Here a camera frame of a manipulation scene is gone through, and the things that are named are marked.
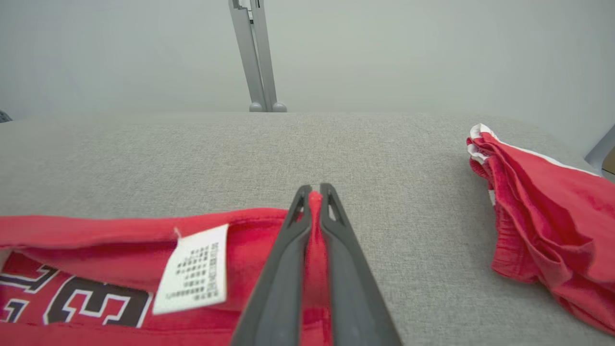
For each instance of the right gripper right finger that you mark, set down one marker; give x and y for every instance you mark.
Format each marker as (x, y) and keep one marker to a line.
(355, 307)

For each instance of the grey partition post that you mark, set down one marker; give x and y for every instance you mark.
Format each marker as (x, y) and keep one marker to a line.
(268, 57)
(245, 48)

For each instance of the red white jersey shirt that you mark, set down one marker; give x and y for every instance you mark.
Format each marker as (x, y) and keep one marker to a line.
(120, 235)

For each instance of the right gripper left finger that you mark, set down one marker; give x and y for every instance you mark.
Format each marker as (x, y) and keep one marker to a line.
(278, 298)

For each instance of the red shorts white trim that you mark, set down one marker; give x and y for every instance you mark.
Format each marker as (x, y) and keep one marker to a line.
(552, 216)

